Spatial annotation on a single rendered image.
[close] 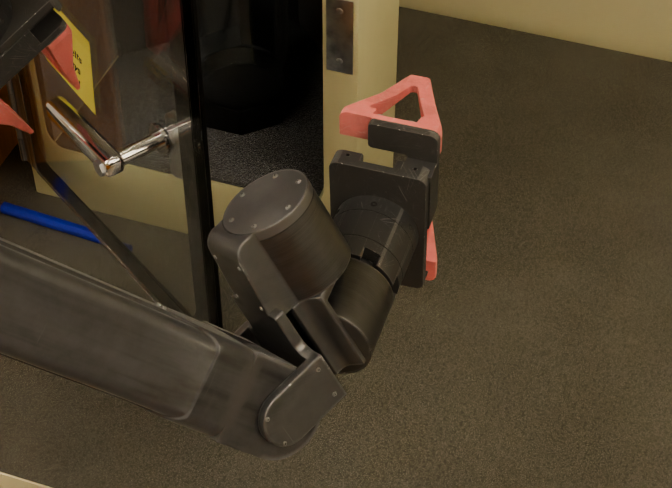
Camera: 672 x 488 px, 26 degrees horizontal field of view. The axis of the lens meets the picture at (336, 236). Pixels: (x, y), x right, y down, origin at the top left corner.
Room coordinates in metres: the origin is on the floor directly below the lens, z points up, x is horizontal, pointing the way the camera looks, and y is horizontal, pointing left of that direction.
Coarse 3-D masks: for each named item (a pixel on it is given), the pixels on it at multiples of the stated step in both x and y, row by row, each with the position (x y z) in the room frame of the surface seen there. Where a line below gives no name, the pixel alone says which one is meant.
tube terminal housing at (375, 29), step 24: (360, 0) 0.91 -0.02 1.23; (384, 0) 0.97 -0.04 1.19; (360, 24) 0.91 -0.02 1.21; (384, 24) 0.97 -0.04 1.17; (360, 48) 0.91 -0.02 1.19; (384, 48) 0.97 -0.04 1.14; (336, 72) 0.91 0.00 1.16; (360, 72) 0.91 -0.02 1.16; (384, 72) 0.97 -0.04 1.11; (336, 96) 0.91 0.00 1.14; (360, 96) 0.91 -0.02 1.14; (336, 120) 0.91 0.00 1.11; (336, 144) 0.91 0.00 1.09; (360, 144) 0.92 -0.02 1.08; (48, 192) 1.01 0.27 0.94; (216, 192) 0.95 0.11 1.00; (216, 216) 0.95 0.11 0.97
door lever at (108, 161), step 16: (48, 112) 0.82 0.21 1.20; (64, 112) 0.81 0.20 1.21; (64, 128) 0.80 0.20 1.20; (80, 128) 0.79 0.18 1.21; (160, 128) 0.79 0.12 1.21; (80, 144) 0.78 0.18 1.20; (96, 144) 0.77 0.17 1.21; (144, 144) 0.78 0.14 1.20; (160, 144) 0.78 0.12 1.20; (96, 160) 0.76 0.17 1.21; (112, 160) 0.76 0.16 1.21; (128, 160) 0.77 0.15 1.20
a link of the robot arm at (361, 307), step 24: (360, 264) 0.63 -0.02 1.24; (336, 288) 0.61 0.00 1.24; (360, 288) 0.61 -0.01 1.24; (384, 288) 0.62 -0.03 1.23; (288, 312) 0.59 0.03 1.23; (312, 312) 0.59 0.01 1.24; (336, 312) 0.59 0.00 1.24; (360, 312) 0.59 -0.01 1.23; (384, 312) 0.61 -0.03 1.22; (312, 336) 0.58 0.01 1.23; (336, 336) 0.58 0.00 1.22; (360, 336) 0.58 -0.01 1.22; (336, 360) 0.58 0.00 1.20; (360, 360) 0.58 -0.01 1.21
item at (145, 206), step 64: (64, 0) 0.89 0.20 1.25; (128, 0) 0.81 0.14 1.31; (128, 64) 0.82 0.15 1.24; (192, 64) 0.76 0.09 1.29; (128, 128) 0.83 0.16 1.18; (192, 128) 0.75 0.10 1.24; (64, 192) 0.94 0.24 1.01; (128, 192) 0.84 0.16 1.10; (192, 192) 0.76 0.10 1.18; (128, 256) 0.85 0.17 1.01; (192, 256) 0.77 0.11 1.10
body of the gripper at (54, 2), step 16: (0, 0) 0.78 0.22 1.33; (16, 0) 0.79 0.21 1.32; (32, 0) 0.78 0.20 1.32; (48, 0) 0.78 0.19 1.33; (0, 16) 0.77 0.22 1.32; (16, 16) 0.78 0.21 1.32; (32, 16) 0.77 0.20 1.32; (0, 32) 0.76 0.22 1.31; (16, 32) 0.76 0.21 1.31; (0, 48) 0.76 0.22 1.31
